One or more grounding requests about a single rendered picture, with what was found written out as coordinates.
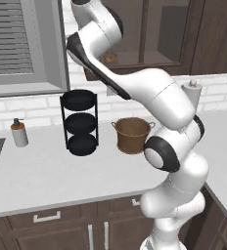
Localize black three-tier stand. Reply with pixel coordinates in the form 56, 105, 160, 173
59, 89, 100, 157

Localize white soap dispenser brown top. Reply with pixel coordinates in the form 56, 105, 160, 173
10, 117, 29, 148

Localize grey window frame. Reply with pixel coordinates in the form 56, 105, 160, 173
0, 0, 71, 99

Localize white vertical door handle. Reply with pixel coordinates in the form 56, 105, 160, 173
87, 224, 95, 250
103, 221, 111, 250

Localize wide brown drawer front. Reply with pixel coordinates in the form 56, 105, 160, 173
7, 202, 99, 231

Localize dark wood cabinet door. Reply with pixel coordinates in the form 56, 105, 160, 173
189, 0, 227, 76

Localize glass cabinet door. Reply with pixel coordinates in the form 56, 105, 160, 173
143, 0, 193, 76
83, 0, 147, 82

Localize narrow brown drawer front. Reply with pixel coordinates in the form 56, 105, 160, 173
97, 194, 147, 221

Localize brown woven basket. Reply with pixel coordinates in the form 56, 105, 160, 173
111, 116, 157, 155

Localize brown bread loaf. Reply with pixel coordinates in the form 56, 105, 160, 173
100, 52, 119, 64

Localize brown base cabinet door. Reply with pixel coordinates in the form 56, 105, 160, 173
98, 216, 157, 250
11, 223, 98, 250

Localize white wide drawer handle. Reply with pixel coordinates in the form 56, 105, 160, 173
32, 210, 62, 225

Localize brown corner base cabinets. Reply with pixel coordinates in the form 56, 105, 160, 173
180, 184, 227, 250

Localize grey window blinds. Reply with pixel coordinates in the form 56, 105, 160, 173
0, 0, 35, 77

